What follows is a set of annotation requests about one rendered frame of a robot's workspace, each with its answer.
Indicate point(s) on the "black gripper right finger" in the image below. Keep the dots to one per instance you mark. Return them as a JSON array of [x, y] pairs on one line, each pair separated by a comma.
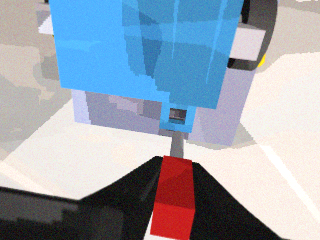
[[218, 214]]

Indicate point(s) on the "red-headed pin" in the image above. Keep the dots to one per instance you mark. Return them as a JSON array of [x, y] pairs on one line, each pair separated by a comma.
[[174, 204]]

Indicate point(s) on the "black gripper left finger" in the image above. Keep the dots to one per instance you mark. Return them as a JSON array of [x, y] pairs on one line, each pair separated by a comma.
[[119, 211]]

